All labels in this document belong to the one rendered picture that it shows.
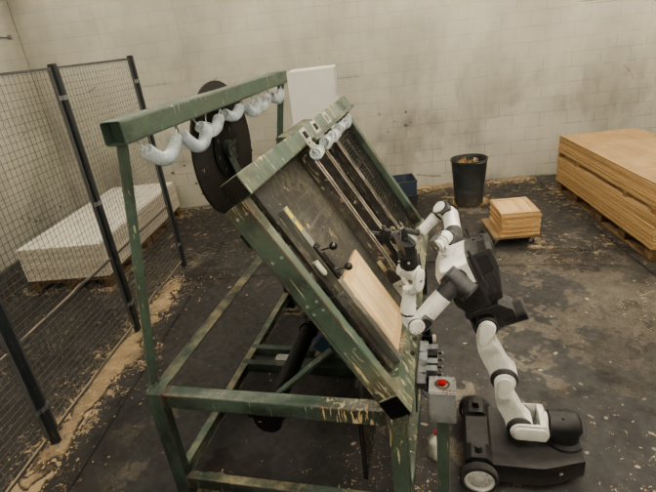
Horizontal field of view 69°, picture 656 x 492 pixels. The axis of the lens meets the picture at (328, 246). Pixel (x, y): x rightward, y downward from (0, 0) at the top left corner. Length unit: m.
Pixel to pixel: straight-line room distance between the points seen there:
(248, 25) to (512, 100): 4.03
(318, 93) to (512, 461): 4.61
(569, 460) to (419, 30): 5.97
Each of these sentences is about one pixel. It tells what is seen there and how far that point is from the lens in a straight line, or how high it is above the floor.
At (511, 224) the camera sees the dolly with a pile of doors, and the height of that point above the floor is 0.28.
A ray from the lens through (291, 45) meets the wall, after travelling 7.58.
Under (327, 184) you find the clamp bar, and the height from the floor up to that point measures 1.64.
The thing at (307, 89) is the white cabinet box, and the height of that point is 1.83.
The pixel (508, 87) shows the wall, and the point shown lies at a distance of 7.89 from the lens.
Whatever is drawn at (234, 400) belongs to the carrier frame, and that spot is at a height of 0.79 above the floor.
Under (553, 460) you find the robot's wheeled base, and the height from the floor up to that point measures 0.17.
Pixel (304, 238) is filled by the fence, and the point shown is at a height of 1.57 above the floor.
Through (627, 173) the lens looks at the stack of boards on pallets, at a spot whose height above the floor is 0.74.
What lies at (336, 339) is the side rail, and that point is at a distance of 2.14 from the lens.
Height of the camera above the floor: 2.42
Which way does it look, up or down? 24 degrees down
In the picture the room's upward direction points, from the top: 7 degrees counter-clockwise
